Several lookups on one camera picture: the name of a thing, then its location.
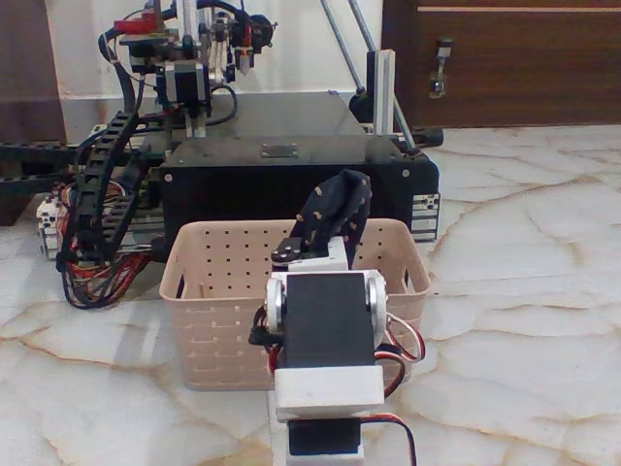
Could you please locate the metal door latch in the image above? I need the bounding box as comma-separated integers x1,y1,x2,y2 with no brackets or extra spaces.
428,35,455,101

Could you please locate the beige perforated plastic basket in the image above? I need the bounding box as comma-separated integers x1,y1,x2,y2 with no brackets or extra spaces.
158,218,434,393

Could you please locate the black 3D printer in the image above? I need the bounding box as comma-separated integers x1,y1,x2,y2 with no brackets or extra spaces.
0,0,445,312

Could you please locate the dark brown wooden furniture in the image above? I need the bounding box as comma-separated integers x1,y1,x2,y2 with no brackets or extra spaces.
0,0,68,147

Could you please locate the looped servo cable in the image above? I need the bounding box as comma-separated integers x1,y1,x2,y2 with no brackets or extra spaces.
374,311,429,389

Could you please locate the red and black wire bundle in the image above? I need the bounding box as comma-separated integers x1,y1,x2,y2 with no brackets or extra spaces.
57,250,157,311

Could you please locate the brown wooden door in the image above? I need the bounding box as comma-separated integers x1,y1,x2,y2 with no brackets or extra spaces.
380,0,621,130

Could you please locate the black red white servo cable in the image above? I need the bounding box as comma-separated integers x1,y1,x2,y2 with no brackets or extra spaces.
361,414,419,466

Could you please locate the black cable drag chain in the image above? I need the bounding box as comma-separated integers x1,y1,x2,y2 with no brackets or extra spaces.
55,110,143,273

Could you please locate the dark dotted cloth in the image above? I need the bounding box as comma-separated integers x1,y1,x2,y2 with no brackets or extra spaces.
289,168,374,267

